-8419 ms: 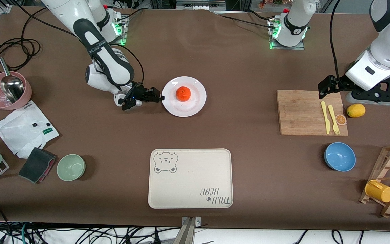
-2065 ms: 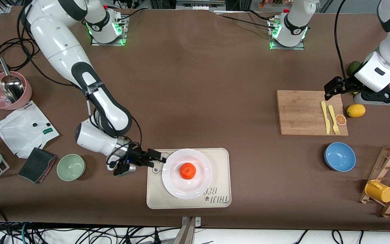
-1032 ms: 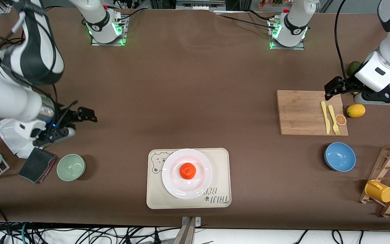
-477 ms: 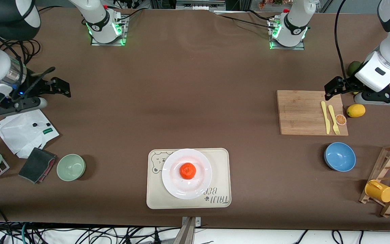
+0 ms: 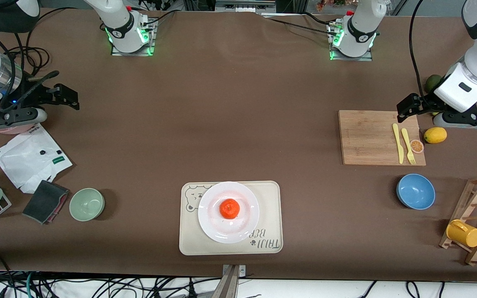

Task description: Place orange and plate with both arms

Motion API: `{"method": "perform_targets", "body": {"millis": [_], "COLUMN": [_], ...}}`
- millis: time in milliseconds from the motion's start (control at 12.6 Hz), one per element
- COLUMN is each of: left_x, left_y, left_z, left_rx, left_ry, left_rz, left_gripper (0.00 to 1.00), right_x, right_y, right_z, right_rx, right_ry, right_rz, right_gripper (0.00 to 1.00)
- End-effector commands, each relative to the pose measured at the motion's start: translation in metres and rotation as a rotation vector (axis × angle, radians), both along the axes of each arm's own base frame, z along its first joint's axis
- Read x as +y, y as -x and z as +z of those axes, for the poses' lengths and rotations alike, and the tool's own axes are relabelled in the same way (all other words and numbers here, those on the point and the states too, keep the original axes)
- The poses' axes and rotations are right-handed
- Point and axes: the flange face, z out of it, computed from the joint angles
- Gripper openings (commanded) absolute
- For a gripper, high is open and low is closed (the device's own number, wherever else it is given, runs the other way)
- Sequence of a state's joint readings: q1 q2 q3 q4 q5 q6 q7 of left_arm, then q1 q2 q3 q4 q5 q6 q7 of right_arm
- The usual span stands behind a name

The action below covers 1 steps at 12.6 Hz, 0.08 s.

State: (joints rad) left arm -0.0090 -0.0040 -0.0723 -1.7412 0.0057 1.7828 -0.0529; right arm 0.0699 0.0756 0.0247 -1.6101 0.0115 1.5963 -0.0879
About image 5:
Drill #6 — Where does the white round plate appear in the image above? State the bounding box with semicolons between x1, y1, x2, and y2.
198;181;260;244

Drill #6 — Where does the orange fruit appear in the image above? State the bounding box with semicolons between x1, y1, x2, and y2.
219;199;241;219

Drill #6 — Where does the green lime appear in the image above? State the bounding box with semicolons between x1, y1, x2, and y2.
424;74;443;94

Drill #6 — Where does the pink bowl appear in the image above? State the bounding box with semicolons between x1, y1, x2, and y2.
0;122;37;135

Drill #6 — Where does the yellow plastic fork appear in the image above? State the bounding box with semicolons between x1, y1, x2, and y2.
401;128;417;166

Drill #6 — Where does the yellow plastic knife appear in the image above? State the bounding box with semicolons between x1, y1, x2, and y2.
392;123;405;165

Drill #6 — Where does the bamboo cutting board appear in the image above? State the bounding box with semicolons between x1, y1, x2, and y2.
338;110;426;166

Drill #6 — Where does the white plastic bag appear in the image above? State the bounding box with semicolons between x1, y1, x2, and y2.
0;122;73;194

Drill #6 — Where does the blue bowl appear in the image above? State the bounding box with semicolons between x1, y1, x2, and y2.
396;173;436;210

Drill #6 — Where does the grey folded cloth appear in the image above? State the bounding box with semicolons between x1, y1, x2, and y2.
22;180;70;225

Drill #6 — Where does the pale green bowl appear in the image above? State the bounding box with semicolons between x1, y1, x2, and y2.
69;188;105;222

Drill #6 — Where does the yellow plastic cup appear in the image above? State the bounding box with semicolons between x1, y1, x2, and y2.
446;219;477;248

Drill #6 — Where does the beige bear print tray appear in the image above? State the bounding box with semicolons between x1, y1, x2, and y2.
179;180;284;256

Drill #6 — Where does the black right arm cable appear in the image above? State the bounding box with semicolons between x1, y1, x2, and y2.
0;31;30;112

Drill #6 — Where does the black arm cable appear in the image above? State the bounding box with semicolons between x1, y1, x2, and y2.
407;0;426;100
0;31;30;112

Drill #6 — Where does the coiled black cable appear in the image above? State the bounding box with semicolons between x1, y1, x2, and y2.
5;45;51;83

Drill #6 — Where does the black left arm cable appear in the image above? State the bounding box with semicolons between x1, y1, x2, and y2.
407;0;426;100

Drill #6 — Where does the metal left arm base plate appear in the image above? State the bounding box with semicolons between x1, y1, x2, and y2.
329;23;373;62

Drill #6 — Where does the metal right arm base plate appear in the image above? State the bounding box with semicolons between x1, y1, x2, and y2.
111;19;157;57

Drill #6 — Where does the black cable to left base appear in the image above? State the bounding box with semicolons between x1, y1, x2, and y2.
259;12;338;36

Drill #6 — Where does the teal floor cable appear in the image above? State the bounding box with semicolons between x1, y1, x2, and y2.
25;271;36;298

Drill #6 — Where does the metal table edge bracket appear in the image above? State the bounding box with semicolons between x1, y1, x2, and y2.
212;264;246;298

